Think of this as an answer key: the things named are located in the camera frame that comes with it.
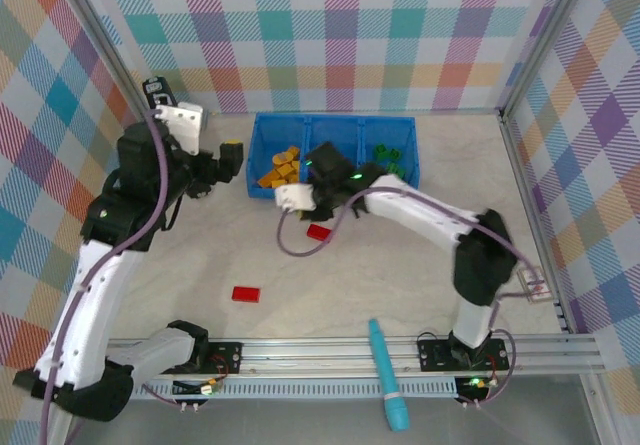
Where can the yellow lego brick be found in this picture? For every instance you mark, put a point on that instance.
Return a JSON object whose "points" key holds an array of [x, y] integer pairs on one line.
{"points": [[231, 141], [290, 179], [286, 168], [296, 166], [281, 157], [293, 152], [267, 179]]}

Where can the red lego brick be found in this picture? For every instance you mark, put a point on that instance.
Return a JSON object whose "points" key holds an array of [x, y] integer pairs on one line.
{"points": [[319, 232], [246, 293]]}

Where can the green lego brick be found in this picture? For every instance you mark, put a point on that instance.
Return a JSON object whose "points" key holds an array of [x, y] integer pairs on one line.
{"points": [[381, 151], [395, 154], [395, 169]]}

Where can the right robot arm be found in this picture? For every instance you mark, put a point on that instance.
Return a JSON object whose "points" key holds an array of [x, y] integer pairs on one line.
{"points": [[485, 265]]}

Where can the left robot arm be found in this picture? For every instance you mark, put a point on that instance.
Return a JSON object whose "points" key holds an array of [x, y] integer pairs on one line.
{"points": [[100, 305]]}

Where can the blue three-compartment bin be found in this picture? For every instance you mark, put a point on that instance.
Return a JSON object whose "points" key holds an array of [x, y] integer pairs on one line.
{"points": [[272, 132]]}

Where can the teal pen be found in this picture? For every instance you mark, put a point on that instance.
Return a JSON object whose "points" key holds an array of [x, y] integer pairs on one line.
{"points": [[387, 365]]}

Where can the small white printed card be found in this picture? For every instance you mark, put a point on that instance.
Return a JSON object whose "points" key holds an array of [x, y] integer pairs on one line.
{"points": [[535, 285]]}

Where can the grey metal shelf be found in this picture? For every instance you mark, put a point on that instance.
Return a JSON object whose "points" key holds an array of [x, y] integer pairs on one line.
{"points": [[300, 422]]}

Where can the small black connector board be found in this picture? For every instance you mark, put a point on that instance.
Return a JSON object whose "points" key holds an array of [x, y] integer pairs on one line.
{"points": [[200, 390], [475, 384]]}

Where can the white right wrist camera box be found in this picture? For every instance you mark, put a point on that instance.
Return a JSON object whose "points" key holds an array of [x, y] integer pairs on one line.
{"points": [[295, 197]]}

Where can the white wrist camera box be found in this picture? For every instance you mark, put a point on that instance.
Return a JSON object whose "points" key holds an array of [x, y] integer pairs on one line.
{"points": [[182, 122], [295, 197]]}

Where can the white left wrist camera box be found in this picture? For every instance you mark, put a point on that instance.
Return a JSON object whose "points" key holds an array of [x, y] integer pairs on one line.
{"points": [[182, 122]]}

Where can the aluminium frame post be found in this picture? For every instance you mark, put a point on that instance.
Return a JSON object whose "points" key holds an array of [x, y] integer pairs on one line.
{"points": [[543, 40], [106, 40]]}

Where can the aluminium mounting rail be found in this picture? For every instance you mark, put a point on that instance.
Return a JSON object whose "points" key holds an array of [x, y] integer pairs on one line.
{"points": [[310, 357]]}

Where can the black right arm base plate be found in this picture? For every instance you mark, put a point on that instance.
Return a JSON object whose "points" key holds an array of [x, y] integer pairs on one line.
{"points": [[432, 357]]}

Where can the aluminium side rail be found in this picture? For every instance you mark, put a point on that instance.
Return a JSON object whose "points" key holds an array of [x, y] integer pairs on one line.
{"points": [[520, 165]]}

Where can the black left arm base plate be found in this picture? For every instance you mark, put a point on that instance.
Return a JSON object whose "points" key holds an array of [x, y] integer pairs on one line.
{"points": [[227, 357]]}

